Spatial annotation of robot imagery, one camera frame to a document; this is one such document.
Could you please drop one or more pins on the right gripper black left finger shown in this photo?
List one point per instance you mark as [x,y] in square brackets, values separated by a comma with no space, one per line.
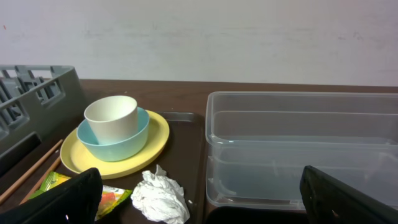
[74,201]

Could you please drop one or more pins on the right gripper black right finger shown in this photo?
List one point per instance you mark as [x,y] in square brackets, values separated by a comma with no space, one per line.
[329,200]

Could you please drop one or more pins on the green yellow snack wrapper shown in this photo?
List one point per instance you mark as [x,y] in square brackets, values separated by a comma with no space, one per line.
[111,196]

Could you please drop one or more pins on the white tissue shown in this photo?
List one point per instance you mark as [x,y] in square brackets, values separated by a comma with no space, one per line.
[160,198]

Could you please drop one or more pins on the grey dishwasher rack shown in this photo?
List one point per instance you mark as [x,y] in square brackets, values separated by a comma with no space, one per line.
[35,99]

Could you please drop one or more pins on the yellow plate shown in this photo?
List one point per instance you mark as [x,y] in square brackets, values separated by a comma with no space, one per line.
[77,158]

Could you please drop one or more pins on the light blue bowl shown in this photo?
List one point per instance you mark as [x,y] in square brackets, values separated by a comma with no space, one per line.
[116,151]

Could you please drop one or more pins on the clear plastic bin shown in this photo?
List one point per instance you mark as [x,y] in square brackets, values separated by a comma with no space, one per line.
[260,142]

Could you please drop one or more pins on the cream cup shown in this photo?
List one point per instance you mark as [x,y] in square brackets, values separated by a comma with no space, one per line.
[113,119]

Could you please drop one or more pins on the dark brown tray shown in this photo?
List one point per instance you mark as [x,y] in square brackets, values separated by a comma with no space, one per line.
[183,157]

